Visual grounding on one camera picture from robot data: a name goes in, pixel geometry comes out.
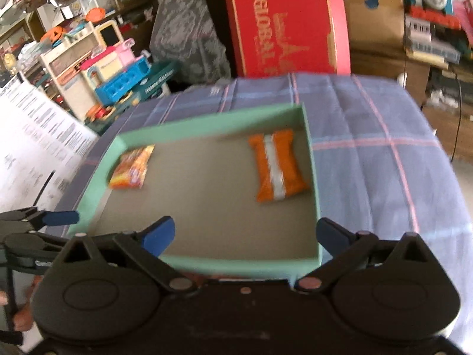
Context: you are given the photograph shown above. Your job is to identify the orange striped chips bag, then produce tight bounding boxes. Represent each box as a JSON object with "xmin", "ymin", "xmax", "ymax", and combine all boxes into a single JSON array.
[{"xmin": 108, "ymin": 144, "xmax": 155, "ymax": 189}]

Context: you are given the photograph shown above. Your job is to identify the orange white snack pack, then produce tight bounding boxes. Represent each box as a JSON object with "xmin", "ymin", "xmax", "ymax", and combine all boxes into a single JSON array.
[{"xmin": 248, "ymin": 129, "xmax": 310, "ymax": 203}]

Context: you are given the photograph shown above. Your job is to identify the person's left hand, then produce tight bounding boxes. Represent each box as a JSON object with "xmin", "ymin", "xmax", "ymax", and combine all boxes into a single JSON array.
[{"xmin": 13, "ymin": 276, "xmax": 43, "ymax": 332}]

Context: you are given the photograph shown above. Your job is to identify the blue plaid tablecloth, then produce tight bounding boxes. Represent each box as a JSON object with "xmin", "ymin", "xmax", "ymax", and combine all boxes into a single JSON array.
[{"xmin": 58, "ymin": 73, "xmax": 472, "ymax": 352}]

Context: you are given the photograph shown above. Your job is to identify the white printed paper sheet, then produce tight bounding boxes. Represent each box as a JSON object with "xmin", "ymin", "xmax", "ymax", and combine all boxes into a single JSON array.
[{"xmin": 0, "ymin": 76, "xmax": 98, "ymax": 212}]

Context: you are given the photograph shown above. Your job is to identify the green cardboard tray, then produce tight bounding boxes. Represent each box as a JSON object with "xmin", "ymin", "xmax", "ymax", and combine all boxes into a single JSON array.
[{"xmin": 67, "ymin": 104, "xmax": 321, "ymax": 279}]

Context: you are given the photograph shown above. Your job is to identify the wooden tv cabinet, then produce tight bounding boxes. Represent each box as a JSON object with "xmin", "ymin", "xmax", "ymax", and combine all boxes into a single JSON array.
[{"xmin": 350, "ymin": 49, "xmax": 472, "ymax": 163}]

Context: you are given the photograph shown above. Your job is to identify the toy kitchen playset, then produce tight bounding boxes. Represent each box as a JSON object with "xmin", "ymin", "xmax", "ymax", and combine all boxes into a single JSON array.
[{"xmin": 40, "ymin": 20, "xmax": 179, "ymax": 135}]

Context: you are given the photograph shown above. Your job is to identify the grey lace cushion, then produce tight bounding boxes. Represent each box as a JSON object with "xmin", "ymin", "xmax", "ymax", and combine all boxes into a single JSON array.
[{"xmin": 149, "ymin": 0, "xmax": 231, "ymax": 84}]

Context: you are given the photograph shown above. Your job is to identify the cluttered display shelf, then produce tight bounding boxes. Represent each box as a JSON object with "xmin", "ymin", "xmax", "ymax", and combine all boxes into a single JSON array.
[{"xmin": 1, "ymin": 0, "xmax": 160, "ymax": 85}]

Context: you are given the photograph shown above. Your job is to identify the red Global gift box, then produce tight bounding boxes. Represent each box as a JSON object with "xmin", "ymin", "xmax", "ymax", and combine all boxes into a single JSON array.
[{"xmin": 226, "ymin": 0, "xmax": 351, "ymax": 78}]

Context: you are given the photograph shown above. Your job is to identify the brown bear cardboard box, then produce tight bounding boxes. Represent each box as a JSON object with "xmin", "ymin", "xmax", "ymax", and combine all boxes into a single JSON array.
[{"xmin": 344, "ymin": 0, "xmax": 404, "ymax": 51}]

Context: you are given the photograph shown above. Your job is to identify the Thomas train toy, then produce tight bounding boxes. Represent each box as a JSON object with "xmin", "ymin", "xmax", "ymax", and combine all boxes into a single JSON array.
[{"xmin": 405, "ymin": 0, "xmax": 461, "ymax": 30}]

